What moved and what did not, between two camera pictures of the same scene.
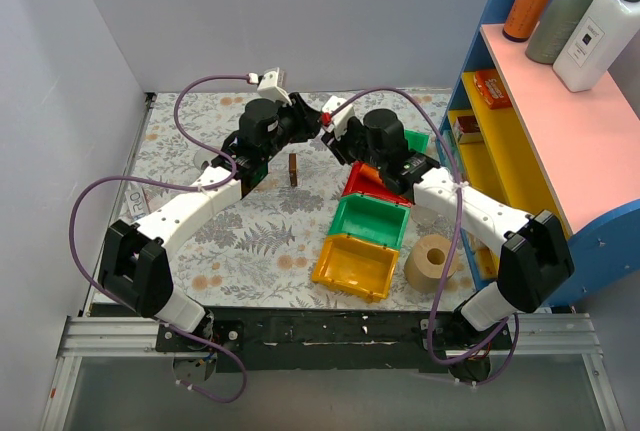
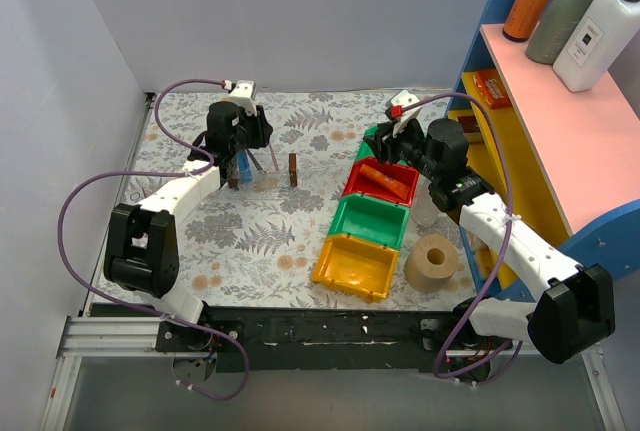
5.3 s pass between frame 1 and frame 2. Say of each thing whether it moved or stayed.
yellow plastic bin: stayed
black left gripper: moved
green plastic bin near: stayed
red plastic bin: stayed
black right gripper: moved
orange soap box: stayed
